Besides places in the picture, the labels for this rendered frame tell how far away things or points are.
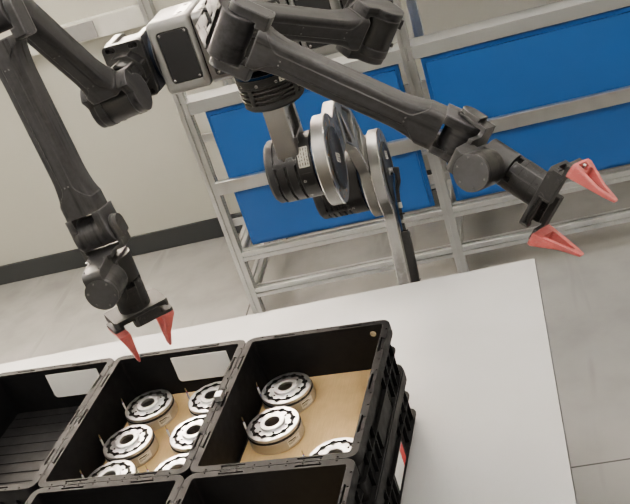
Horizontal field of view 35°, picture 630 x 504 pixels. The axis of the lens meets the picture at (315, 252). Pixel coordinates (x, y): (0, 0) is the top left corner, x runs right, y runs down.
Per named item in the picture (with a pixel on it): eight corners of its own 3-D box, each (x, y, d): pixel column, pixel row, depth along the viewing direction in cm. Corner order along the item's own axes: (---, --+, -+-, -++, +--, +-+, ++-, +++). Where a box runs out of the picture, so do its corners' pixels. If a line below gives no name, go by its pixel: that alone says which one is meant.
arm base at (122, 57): (161, 91, 208) (141, 36, 203) (152, 104, 201) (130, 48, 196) (123, 101, 210) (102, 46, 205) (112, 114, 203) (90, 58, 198)
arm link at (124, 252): (130, 238, 174) (101, 245, 176) (119, 257, 168) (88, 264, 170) (144, 272, 177) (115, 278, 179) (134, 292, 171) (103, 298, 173)
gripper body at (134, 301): (170, 306, 177) (156, 270, 174) (119, 333, 174) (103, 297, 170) (156, 295, 183) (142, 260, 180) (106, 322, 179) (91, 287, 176)
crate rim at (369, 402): (251, 348, 204) (247, 338, 203) (394, 328, 195) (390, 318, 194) (191, 484, 170) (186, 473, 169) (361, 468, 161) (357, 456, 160)
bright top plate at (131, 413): (136, 394, 211) (135, 391, 211) (179, 389, 208) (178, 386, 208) (118, 425, 203) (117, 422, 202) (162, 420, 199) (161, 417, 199)
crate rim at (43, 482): (120, 365, 213) (116, 356, 212) (251, 348, 204) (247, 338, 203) (39, 498, 179) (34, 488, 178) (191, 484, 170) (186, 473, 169)
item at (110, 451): (115, 429, 202) (114, 426, 201) (160, 424, 198) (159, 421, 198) (96, 463, 193) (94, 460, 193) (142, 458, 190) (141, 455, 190)
